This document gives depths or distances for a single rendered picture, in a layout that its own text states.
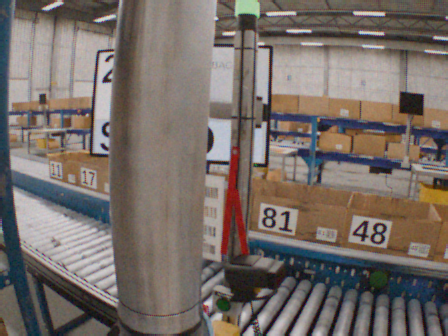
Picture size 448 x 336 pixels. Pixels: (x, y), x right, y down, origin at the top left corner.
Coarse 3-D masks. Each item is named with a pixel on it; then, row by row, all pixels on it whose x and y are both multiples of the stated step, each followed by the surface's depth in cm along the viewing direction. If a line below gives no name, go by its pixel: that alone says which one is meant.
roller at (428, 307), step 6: (426, 306) 92; (432, 306) 91; (426, 312) 89; (432, 312) 87; (426, 318) 87; (432, 318) 84; (426, 324) 84; (432, 324) 81; (438, 324) 81; (426, 330) 82; (432, 330) 78; (438, 330) 77
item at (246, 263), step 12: (228, 264) 63; (240, 264) 62; (252, 264) 61; (264, 264) 61; (276, 264) 61; (228, 276) 63; (240, 276) 61; (252, 276) 60; (264, 276) 59; (276, 276) 58; (240, 288) 63; (252, 288) 63; (264, 288) 60; (276, 288) 59; (240, 300) 63
